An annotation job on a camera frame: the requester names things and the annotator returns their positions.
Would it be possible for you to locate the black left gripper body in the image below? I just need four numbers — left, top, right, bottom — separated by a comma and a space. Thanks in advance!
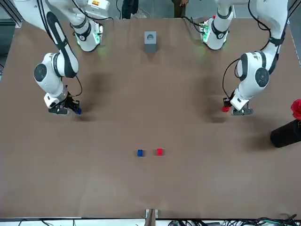
222, 93, 236, 107

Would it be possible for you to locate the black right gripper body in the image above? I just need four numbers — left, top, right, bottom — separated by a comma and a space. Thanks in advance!
61, 91, 81, 109

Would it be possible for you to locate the black cylindrical vase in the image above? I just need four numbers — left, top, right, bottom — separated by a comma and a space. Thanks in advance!
269, 119, 301, 148

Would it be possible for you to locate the red rose bouquet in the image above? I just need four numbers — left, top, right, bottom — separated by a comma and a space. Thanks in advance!
290, 98, 301, 121

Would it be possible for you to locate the grey box with round hole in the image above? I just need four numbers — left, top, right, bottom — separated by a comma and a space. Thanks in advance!
144, 31, 158, 54

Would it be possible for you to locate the person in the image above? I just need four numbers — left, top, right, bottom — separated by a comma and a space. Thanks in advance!
173, 0, 189, 18
121, 0, 140, 19

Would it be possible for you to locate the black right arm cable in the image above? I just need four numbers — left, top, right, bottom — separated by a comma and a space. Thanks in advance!
37, 0, 83, 97

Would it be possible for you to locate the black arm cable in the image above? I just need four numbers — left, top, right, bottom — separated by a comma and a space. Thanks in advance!
222, 0, 289, 101
37, 0, 83, 97

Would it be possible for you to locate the dark grey right wrist camera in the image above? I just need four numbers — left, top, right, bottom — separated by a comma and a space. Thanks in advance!
48, 106, 71, 115

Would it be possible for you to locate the dark grey wrist camera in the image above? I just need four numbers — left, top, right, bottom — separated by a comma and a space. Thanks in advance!
231, 105, 253, 116
48, 106, 71, 115

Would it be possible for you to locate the dark grey left wrist camera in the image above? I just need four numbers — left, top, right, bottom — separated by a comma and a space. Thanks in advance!
231, 105, 253, 116

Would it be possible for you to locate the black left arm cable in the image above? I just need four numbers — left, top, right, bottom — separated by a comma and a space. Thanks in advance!
222, 0, 289, 101

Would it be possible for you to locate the aluminium frame profile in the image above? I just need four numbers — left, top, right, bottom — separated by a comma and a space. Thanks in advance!
9, 0, 24, 27

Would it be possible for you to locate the tangled cable bundle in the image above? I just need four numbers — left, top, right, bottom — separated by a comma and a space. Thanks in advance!
159, 213, 298, 226

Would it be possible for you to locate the aluminium post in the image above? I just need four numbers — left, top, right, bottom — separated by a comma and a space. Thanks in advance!
144, 208, 158, 226

